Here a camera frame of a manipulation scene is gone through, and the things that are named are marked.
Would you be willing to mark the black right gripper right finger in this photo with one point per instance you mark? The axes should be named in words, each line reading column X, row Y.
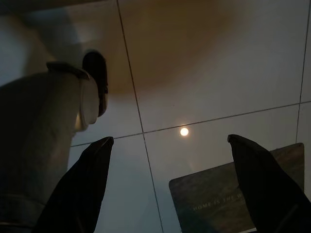
column 272, row 194

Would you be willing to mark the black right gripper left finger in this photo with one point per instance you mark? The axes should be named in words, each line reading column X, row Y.
column 80, row 194

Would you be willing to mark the dark doormat with white lettering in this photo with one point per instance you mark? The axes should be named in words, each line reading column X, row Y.
column 209, row 194

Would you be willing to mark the robot right leg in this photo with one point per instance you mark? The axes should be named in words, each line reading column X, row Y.
column 36, row 121

